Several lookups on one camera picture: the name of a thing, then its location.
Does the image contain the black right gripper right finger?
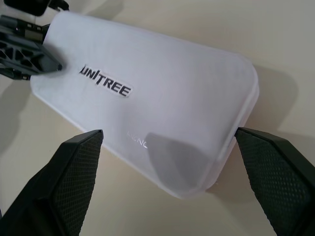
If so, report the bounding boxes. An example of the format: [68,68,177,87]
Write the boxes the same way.
[234,126,315,236]

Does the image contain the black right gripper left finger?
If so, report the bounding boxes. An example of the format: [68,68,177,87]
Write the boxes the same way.
[0,129,104,236]

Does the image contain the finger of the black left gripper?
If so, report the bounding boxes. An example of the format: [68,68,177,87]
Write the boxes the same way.
[0,64,32,82]
[0,33,65,75]

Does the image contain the white Unitree plastic box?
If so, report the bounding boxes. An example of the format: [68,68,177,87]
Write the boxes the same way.
[29,11,260,200]

